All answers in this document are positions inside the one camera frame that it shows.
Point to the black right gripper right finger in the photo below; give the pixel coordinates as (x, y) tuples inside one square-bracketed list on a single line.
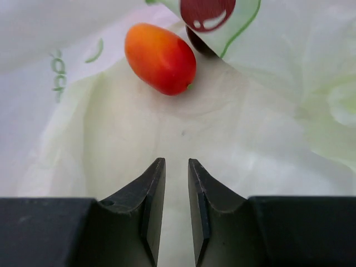
[(229, 230)]

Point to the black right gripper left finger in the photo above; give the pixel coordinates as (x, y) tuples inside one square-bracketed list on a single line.
[(121, 230)]

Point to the green avocado-print plastic bag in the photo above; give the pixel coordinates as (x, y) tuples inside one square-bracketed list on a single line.
[(273, 114)]

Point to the dark fake fruit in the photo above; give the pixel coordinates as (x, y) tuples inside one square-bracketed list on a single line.
[(199, 44)]

